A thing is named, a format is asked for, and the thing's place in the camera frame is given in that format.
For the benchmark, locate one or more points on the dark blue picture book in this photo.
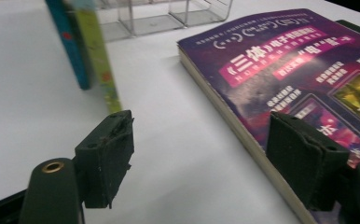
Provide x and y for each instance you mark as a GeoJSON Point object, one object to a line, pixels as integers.
{"type": "Point", "coordinates": [72, 46]}

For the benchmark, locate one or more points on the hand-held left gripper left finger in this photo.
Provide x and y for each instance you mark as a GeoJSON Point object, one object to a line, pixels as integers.
{"type": "Point", "coordinates": [106, 161]}

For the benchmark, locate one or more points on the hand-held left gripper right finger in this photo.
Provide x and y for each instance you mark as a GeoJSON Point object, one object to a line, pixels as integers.
{"type": "Point", "coordinates": [302, 161]}

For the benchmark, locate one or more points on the clear acrylic book rack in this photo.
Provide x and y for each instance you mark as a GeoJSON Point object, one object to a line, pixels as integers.
{"type": "Point", "coordinates": [156, 21]}

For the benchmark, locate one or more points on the purple paperback book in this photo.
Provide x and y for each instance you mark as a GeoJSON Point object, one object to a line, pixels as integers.
{"type": "Point", "coordinates": [280, 68]}

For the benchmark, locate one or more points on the white table mat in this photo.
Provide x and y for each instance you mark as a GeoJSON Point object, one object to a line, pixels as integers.
{"type": "Point", "coordinates": [175, 161]}

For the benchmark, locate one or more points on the light blue green picture book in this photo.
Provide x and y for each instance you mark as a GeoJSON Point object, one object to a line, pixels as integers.
{"type": "Point", "coordinates": [99, 56]}

